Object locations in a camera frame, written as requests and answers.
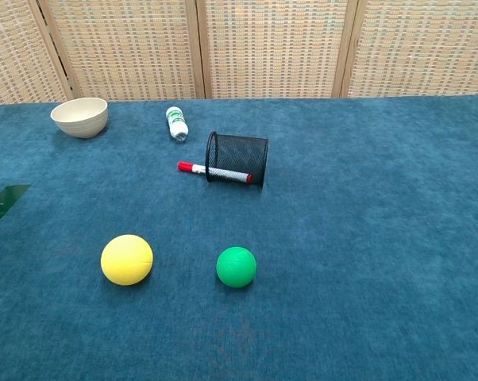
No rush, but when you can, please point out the green tape strip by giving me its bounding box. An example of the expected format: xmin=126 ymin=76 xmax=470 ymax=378
xmin=0 ymin=184 xmax=33 ymax=221

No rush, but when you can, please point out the beige ribbed bowl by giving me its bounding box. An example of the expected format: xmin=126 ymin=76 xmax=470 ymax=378
xmin=50 ymin=97 xmax=109 ymax=139

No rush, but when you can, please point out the yellow foam ball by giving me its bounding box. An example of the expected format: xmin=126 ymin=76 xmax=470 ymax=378
xmin=100 ymin=234 xmax=154 ymax=287

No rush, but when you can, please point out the small white plastic bottle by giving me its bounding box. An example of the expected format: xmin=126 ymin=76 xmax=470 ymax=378
xmin=165 ymin=106 xmax=190 ymax=143

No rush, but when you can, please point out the red and white marker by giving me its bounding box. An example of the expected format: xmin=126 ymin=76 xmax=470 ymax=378
xmin=177 ymin=160 xmax=253 ymax=184

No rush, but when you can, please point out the black mesh pen holder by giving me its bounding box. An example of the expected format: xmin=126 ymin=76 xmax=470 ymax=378
xmin=205 ymin=131 xmax=269 ymax=189

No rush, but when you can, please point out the green ball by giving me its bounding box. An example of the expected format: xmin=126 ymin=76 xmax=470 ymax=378
xmin=216 ymin=246 xmax=258 ymax=289

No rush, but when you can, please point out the woven folding screen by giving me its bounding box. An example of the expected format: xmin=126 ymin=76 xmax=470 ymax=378
xmin=0 ymin=0 xmax=478 ymax=109

